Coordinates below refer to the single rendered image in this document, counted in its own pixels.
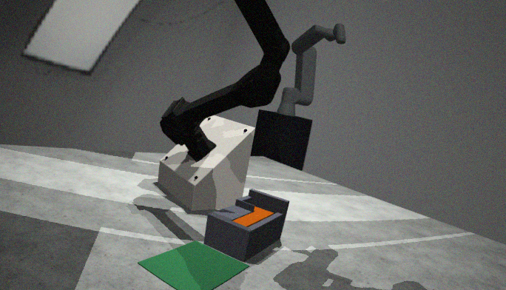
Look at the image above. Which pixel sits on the orange l-shaped part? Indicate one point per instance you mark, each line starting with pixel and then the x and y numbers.
pixel 254 217

